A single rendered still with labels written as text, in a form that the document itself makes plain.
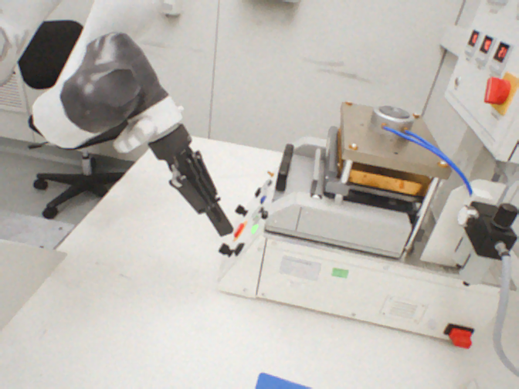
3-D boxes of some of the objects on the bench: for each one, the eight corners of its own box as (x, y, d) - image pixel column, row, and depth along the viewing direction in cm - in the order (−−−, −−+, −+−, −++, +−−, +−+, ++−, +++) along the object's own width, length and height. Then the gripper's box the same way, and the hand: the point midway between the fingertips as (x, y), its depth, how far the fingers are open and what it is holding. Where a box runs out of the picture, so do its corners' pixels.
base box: (435, 246, 106) (459, 194, 97) (476, 365, 74) (520, 304, 65) (246, 206, 110) (254, 152, 101) (210, 303, 78) (216, 238, 69)
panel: (245, 208, 108) (283, 160, 99) (217, 283, 83) (264, 228, 73) (239, 204, 108) (276, 157, 98) (209, 279, 82) (256, 223, 73)
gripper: (167, 137, 63) (236, 247, 72) (191, 113, 74) (249, 210, 83) (133, 154, 66) (203, 258, 75) (161, 128, 77) (219, 221, 86)
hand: (218, 219), depth 78 cm, fingers closed
